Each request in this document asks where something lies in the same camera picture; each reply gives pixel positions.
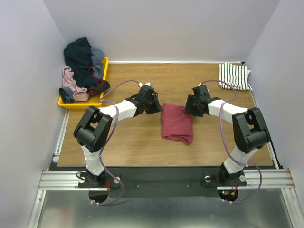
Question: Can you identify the red tank top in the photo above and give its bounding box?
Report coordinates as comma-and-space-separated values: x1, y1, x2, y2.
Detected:
161, 103, 193, 145

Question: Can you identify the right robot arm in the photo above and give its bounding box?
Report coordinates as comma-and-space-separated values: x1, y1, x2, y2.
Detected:
185, 94, 270, 185

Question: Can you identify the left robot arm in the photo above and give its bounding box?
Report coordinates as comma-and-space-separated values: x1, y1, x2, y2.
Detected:
73, 90, 162, 187

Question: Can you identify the striped folded tank top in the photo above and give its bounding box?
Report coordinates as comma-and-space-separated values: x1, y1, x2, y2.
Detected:
219, 62, 252, 91

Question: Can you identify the maroon trimmed dark garment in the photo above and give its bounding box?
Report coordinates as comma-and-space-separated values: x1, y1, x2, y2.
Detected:
87, 66, 110, 97

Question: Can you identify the yellow plastic bin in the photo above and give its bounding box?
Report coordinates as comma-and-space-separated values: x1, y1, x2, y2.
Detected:
57, 57, 109, 110

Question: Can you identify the grey blue garment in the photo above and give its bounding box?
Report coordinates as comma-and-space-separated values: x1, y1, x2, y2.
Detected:
91, 47, 105, 79

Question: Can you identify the pink garment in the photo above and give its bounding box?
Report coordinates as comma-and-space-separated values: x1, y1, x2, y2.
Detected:
62, 66, 89, 102

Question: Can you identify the dark navy garment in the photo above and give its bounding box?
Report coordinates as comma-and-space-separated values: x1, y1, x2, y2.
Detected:
64, 37, 100, 89

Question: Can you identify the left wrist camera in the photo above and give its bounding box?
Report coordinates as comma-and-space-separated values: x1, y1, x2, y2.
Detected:
139, 83, 155, 97

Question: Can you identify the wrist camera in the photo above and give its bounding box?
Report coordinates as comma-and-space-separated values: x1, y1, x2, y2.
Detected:
192, 85, 210, 100
139, 83, 155, 97

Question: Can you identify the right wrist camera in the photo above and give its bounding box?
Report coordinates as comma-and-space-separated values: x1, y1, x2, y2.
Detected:
192, 85, 210, 100

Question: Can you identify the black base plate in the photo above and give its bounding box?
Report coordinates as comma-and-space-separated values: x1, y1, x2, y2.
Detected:
76, 166, 247, 198

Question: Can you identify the aluminium frame rail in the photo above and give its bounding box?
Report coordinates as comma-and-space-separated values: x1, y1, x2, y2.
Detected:
38, 170, 295, 191

